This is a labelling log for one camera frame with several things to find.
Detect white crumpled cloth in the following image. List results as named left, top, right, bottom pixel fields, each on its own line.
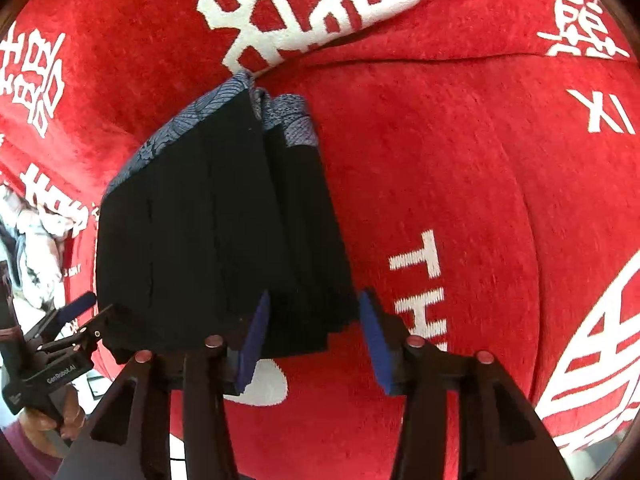
left=0, top=182, right=76, bottom=311

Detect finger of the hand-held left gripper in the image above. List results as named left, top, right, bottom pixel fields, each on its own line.
left=21, top=291, right=98, bottom=343
left=37, top=304, right=117, bottom=361

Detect person's left forearm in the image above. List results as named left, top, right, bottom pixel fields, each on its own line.
left=0, top=419, right=68, bottom=480

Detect red printed blanket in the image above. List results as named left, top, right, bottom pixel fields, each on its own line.
left=0, top=0, right=640, bottom=480

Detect person's left hand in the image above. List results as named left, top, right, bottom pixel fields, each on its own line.
left=22, top=385, right=87, bottom=443

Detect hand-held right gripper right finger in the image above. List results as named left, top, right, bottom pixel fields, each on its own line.
left=357, top=287, right=576, bottom=480

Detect black pants with blue waistband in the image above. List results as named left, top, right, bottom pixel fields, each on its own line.
left=95, top=70, right=361, bottom=366

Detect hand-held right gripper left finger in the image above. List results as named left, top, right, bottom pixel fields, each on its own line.
left=55, top=289, right=273, bottom=480

